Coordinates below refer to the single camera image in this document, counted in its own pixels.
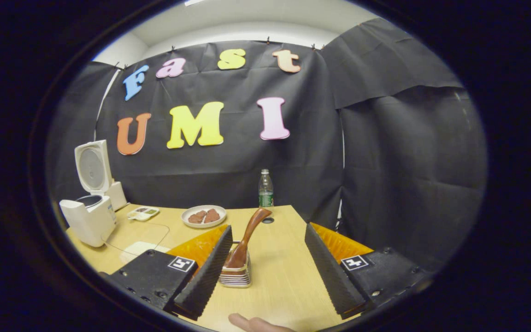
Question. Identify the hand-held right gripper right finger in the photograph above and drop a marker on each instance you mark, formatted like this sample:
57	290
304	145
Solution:
330	272

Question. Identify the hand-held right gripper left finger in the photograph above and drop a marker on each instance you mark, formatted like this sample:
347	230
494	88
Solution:
208	276

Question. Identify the metal chopstick holder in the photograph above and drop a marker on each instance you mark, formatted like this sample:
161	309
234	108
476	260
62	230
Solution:
238	279

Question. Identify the brown wooden spoon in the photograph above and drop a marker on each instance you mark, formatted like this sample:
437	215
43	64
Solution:
247	235

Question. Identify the white rice cooker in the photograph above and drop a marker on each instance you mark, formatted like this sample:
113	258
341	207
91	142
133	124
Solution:
90	221

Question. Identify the brown meat piece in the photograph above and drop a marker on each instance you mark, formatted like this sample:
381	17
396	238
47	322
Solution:
212	216
196	217

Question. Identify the white round plate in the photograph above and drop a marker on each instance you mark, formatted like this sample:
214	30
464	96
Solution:
223	213

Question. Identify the dark round table grommet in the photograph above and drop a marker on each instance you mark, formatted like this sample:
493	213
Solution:
268	220

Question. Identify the white divided sauce dish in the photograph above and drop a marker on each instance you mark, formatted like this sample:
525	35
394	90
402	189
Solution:
143	213

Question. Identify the clear plastic water bottle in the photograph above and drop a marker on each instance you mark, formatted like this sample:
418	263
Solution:
266	193

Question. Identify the black backdrop cloth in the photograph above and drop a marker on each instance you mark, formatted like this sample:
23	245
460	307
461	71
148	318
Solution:
228	175

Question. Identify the white toaster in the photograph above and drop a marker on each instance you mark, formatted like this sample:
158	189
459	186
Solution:
119	196

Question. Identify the long ceiling light panel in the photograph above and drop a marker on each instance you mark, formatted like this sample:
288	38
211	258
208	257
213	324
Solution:
194	2

